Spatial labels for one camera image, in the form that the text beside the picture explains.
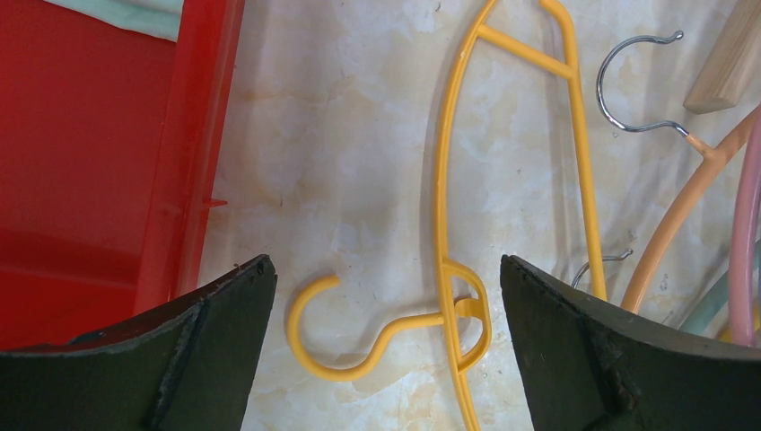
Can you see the green hanger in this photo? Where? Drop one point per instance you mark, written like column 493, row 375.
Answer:
column 716, row 298

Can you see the peach orange hanger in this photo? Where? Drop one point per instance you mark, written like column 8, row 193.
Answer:
column 715, row 159

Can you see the light green cartoon cloth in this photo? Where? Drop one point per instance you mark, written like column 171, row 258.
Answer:
column 156, row 18

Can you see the wooden hanger rack frame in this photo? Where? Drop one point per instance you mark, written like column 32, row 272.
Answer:
column 731, row 63

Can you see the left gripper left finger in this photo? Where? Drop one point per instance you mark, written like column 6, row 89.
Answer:
column 188, row 364

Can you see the red plastic bin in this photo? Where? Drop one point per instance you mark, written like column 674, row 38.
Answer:
column 109, row 145

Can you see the pink hanger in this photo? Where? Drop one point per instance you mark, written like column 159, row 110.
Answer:
column 742, row 247

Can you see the yellow-orange plastic hook hanger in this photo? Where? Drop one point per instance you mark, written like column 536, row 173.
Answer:
column 464, row 313

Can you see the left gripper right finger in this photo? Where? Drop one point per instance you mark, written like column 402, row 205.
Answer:
column 586, row 364

